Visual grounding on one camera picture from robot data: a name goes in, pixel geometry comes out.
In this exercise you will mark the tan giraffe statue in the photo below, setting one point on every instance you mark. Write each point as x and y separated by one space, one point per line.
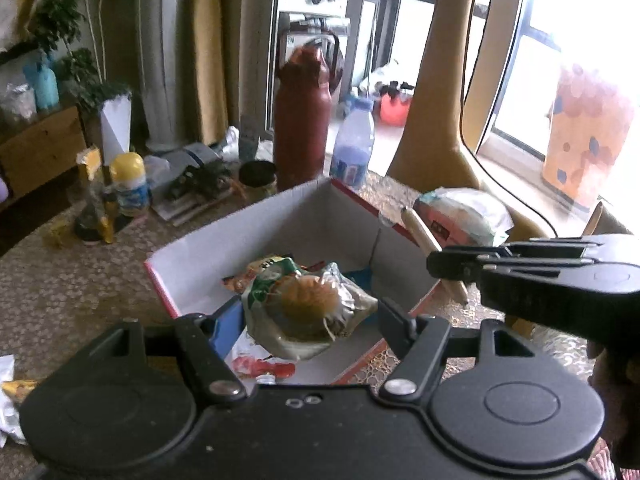
440 110

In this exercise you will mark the red plastic basin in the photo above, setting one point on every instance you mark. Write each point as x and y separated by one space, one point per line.
395 109

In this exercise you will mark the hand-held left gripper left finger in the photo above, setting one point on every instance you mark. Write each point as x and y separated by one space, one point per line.
227 322

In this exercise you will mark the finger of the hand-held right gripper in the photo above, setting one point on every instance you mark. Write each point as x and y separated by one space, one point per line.
450 262
515 285

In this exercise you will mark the yellow lid jar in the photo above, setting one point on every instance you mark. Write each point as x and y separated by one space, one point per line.
129 185

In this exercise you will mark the grey standing air conditioner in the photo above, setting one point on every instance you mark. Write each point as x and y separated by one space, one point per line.
160 60

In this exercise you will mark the white washing machine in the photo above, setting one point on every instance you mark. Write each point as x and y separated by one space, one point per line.
290 17

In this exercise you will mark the soft tissue pack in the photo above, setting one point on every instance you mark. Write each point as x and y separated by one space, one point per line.
465 215

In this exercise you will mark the dark clutter pile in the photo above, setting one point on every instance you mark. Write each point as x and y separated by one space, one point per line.
192 182

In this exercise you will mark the tin can with dark lid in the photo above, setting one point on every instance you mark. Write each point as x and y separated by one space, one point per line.
257 176

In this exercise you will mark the light blue jug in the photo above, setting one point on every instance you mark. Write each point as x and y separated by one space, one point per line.
44 85

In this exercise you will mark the red thermos bottle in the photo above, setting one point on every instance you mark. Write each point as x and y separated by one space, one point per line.
300 135

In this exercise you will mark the person's right hand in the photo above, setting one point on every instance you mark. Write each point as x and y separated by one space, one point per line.
615 390

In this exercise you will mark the white planter pot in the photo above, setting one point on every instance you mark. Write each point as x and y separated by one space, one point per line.
116 130

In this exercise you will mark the orange snack packet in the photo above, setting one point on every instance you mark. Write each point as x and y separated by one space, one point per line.
245 277

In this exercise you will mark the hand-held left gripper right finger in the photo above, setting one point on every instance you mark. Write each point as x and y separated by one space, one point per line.
400 327

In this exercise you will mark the orange dotted cloth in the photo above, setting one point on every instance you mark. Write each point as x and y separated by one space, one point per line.
585 135

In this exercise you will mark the clear plastic water bottle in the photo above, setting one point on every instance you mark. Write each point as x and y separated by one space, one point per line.
352 150

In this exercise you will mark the glass vase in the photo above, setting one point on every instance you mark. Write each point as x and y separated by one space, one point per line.
95 210

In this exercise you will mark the white cardboard box red edges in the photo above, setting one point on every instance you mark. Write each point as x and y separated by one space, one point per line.
310 220

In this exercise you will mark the bun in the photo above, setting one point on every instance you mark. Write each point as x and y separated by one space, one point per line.
305 305

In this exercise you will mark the red snack packet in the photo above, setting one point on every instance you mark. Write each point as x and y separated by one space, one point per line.
260 365

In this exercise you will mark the wooden television cabinet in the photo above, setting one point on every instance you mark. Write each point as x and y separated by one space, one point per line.
40 150

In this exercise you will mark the clear plastic bag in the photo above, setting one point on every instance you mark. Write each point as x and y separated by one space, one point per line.
17 105

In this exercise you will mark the yellow curtain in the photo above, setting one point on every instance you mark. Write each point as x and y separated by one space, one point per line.
210 60

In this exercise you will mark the green potted plant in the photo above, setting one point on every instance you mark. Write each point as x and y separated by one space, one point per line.
60 15

